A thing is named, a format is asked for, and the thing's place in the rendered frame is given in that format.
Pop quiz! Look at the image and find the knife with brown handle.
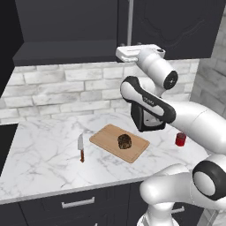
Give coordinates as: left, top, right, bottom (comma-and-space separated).
77, 132, 86, 163

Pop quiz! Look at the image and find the dark upper cabinet door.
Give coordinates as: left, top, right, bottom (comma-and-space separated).
131, 0, 226, 61

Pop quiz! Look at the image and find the dark drawer front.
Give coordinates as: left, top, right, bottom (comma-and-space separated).
18, 185, 131, 226

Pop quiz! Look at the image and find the wooden cutting board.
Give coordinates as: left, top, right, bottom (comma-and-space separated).
88, 123, 151, 164

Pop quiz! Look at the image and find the dark brown bread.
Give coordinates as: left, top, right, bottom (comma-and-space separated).
117, 133, 132, 150

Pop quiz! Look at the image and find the silver lower cabinet handle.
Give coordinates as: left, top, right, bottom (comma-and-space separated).
171, 206, 186, 215

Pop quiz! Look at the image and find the dark upper cabinet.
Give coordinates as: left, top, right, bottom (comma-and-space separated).
12, 0, 119, 67

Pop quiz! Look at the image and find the grey cabinet door handle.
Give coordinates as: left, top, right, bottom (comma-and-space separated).
126, 0, 134, 46

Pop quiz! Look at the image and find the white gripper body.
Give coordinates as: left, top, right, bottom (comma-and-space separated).
115, 43, 157, 64

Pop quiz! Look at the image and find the black hob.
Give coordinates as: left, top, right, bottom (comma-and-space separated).
0, 123, 19, 177

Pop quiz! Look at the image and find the silver drawer handle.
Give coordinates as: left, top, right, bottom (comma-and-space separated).
61, 196, 96, 209

